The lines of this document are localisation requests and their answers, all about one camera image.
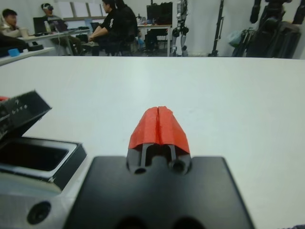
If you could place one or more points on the man in black printed jacket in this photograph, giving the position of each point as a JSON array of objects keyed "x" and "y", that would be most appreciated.
[{"x": 109, "y": 23}]

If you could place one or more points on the white-lined camera box base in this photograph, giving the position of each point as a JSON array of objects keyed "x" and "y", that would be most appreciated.
[{"x": 69, "y": 167}]

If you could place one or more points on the white paper cup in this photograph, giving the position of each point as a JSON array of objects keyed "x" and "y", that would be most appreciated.
[{"x": 24, "y": 33}]

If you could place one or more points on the man in beige top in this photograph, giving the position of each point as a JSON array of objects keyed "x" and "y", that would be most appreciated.
[{"x": 9, "y": 23}]

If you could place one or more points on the person wearing VR headset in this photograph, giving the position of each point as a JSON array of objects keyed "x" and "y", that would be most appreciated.
[{"x": 51, "y": 19}]

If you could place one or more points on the black shiny box lid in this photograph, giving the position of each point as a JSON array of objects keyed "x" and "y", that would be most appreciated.
[{"x": 23, "y": 112}]

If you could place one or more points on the low white side table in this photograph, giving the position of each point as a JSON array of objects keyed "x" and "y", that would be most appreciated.
[{"x": 38, "y": 51}]

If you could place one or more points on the open grey laptop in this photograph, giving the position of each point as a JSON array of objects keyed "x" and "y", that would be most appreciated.
[{"x": 60, "y": 25}]

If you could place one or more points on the person in dark clothes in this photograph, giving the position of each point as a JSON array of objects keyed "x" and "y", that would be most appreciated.
[{"x": 126, "y": 21}]

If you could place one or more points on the small silver humanoid robot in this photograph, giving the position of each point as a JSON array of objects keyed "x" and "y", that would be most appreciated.
[{"x": 182, "y": 9}]

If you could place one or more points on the black laptop screen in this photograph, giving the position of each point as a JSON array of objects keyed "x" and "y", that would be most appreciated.
[{"x": 39, "y": 25}]

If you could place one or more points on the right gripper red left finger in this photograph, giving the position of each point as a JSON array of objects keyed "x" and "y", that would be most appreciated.
[{"x": 145, "y": 128}]

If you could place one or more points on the flat black device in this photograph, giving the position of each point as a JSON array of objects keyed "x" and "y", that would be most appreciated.
[{"x": 35, "y": 47}]

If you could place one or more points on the small blue box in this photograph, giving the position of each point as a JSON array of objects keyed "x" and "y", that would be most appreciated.
[{"x": 13, "y": 52}]

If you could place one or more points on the black computer monitor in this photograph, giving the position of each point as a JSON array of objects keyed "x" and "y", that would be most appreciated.
[{"x": 152, "y": 14}]

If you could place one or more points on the pale drink bottle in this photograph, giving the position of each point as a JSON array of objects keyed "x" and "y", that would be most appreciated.
[{"x": 47, "y": 26}]

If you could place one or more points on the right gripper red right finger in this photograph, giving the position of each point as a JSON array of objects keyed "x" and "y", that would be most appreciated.
[{"x": 171, "y": 128}]

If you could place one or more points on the large black humanoid robot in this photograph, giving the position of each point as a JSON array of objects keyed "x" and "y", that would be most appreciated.
[{"x": 274, "y": 31}]

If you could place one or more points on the long white work desk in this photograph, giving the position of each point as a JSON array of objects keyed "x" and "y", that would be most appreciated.
[{"x": 47, "y": 36}]

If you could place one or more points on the white desk with monitors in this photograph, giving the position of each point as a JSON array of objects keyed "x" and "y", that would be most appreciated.
[{"x": 155, "y": 25}]

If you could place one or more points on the folded black trolley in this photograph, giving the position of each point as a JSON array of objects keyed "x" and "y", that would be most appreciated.
[{"x": 247, "y": 40}]

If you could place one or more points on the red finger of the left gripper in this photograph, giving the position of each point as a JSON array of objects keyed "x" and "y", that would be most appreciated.
[{"x": 3, "y": 98}]

